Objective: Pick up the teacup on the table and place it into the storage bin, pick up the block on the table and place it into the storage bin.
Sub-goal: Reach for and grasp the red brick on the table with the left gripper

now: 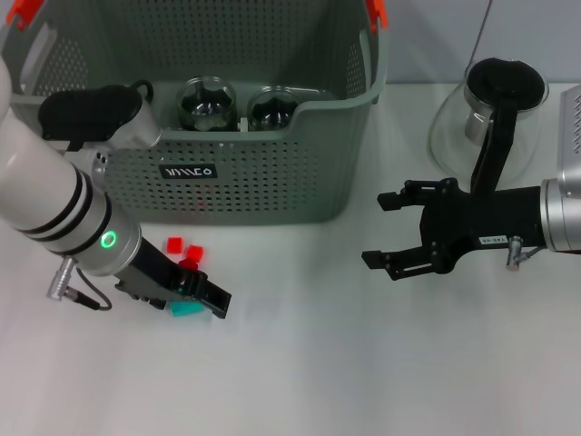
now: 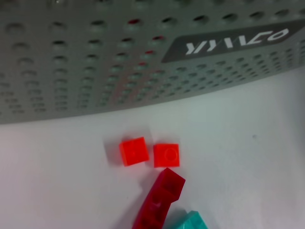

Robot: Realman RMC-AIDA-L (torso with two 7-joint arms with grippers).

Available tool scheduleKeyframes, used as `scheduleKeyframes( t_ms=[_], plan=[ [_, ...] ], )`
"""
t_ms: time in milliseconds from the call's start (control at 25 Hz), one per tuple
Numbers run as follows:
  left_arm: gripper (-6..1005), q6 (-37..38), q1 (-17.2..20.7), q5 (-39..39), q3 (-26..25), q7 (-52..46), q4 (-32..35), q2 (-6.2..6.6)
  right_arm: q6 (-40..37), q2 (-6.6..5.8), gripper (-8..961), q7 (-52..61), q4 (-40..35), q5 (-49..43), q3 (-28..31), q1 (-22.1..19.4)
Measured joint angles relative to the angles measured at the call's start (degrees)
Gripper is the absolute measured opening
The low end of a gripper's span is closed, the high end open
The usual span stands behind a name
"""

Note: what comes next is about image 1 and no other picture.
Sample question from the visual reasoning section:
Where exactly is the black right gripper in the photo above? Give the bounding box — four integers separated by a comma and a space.
360, 178, 545, 282

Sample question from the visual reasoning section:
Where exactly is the teal square brick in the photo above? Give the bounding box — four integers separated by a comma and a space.
167, 299, 206, 318

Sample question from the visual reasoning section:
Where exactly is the glass carafe black lid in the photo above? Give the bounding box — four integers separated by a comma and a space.
428, 57, 549, 194

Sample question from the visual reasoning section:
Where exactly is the thin grey cable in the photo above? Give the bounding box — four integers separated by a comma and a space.
468, 0, 495, 69

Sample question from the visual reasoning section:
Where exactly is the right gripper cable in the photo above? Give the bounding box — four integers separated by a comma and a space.
506, 234, 546, 273

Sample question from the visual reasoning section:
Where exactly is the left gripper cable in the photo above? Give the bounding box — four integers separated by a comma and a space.
44, 256, 113, 313

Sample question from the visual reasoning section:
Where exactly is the grey perforated storage basket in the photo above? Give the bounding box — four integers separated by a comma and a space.
0, 0, 389, 227

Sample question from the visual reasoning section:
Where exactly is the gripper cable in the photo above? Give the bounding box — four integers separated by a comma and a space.
44, 256, 113, 313
506, 234, 546, 273

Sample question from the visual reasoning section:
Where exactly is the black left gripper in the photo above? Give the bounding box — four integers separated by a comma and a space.
113, 234, 232, 322

